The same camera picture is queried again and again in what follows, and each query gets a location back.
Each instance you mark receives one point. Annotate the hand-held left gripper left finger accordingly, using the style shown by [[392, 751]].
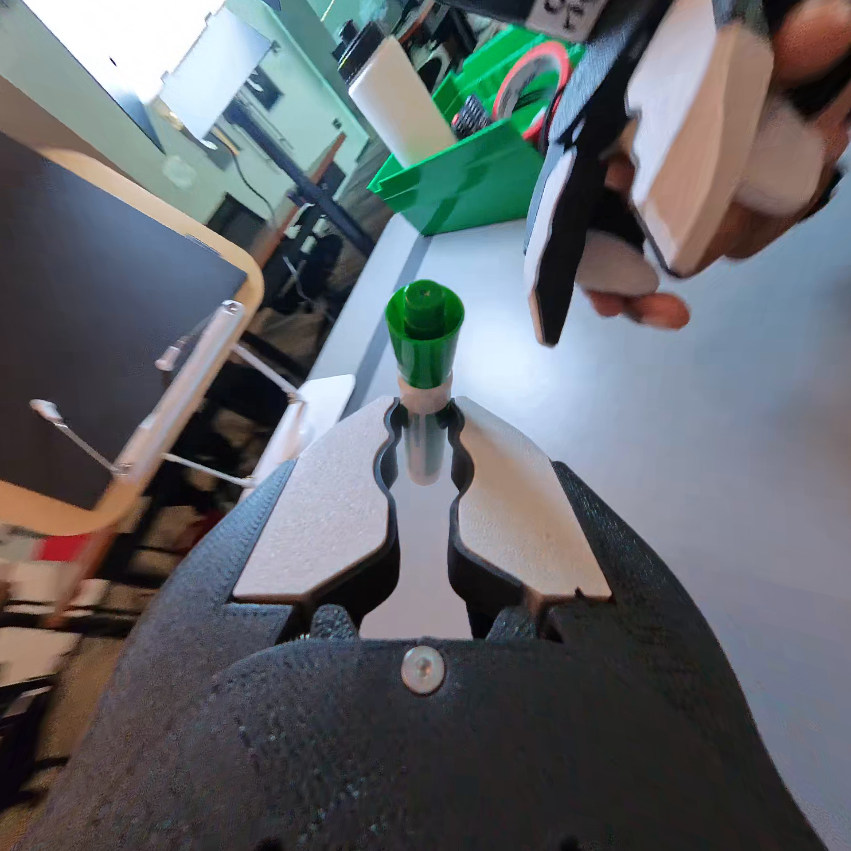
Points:
[[319, 525]]

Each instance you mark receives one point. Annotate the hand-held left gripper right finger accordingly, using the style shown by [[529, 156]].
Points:
[[525, 525]]

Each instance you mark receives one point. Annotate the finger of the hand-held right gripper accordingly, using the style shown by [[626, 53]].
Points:
[[698, 133], [555, 266]]

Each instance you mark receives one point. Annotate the green dry erase marker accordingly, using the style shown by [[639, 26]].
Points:
[[422, 346]]

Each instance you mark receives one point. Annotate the red tape roll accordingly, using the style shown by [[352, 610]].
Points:
[[512, 86]]

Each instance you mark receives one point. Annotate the green plastic bin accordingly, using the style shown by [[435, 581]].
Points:
[[478, 179]]

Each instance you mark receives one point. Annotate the black remote control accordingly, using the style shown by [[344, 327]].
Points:
[[472, 116]]

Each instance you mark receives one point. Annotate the white water bottle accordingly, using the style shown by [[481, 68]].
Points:
[[399, 106]]

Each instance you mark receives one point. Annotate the dark office desk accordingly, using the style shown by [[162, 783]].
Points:
[[312, 193]]

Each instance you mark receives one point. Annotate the black board on white stand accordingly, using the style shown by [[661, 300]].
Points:
[[100, 299]]

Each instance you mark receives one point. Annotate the white panel on pole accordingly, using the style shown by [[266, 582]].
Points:
[[213, 73]]

